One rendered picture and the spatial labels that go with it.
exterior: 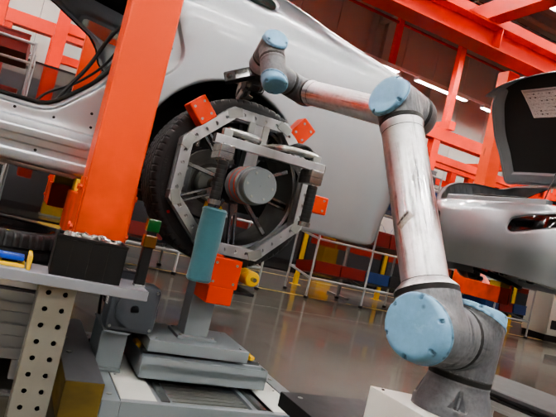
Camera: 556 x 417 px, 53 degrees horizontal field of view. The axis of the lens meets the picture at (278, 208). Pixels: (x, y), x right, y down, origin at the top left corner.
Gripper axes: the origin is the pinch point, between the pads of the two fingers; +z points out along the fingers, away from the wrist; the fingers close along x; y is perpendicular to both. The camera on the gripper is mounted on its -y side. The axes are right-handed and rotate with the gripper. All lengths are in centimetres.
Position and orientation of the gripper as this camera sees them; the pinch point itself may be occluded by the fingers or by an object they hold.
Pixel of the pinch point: (236, 98)
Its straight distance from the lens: 228.3
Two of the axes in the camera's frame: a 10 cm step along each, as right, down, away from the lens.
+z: -3.9, 4.2, 8.2
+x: -1.3, -9.0, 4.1
